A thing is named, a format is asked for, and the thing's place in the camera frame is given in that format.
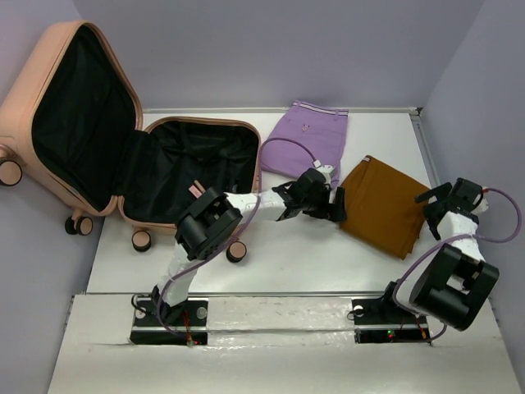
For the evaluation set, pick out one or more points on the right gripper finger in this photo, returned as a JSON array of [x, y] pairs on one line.
[[433, 216], [439, 192]]

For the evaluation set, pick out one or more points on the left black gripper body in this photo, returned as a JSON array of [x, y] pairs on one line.
[[317, 204]]

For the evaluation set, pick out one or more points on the mustard brown trousers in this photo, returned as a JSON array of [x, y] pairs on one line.
[[381, 208]]

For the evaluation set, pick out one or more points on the purple shorts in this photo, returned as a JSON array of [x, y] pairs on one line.
[[305, 133]]

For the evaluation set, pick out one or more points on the beige concealer tube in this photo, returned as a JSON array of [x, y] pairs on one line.
[[199, 186]]

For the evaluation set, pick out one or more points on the pink cosmetic box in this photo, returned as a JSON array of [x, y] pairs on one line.
[[195, 191]]

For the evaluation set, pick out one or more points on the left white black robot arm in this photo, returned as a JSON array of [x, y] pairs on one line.
[[215, 220]]

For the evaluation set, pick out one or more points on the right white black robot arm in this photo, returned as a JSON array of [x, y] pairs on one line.
[[456, 280]]

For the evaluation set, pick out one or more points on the pink hard-shell suitcase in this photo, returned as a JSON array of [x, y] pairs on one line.
[[73, 122]]

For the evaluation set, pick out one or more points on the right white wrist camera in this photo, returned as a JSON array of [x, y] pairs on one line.
[[481, 204]]

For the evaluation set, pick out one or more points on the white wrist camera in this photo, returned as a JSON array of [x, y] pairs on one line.
[[328, 171], [481, 204]]

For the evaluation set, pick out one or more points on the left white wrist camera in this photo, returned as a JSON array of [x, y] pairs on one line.
[[328, 171]]

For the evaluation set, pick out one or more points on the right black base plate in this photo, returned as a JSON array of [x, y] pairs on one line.
[[378, 321]]

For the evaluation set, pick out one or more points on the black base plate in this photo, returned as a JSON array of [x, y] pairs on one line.
[[186, 324], [378, 321]]

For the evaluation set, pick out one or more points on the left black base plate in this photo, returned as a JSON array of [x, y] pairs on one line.
[[186, 324]]

